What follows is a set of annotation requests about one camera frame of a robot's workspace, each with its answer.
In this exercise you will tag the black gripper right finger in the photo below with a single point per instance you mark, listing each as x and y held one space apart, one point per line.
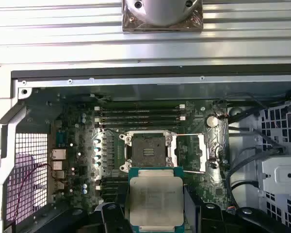
207 223

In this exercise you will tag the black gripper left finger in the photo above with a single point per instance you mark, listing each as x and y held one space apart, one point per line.
111 223

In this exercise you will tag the silver topped CPU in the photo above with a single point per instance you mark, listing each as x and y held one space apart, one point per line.
155 199

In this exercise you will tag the metal socket cover frame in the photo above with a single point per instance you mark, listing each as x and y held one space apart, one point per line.
203 153

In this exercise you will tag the RAM slot white clips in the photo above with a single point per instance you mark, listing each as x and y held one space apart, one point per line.
138 119
111 188

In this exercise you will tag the CPU socket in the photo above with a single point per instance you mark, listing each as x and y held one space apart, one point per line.
148 145

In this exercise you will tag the green motherboard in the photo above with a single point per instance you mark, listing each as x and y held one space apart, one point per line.
198 189

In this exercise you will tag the perforated metal drive cage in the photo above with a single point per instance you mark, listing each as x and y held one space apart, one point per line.
281 170

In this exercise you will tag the round silver coin battery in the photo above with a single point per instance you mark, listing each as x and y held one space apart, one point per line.
212 121

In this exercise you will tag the black and silver PC case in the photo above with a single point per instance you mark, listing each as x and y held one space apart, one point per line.
145 72

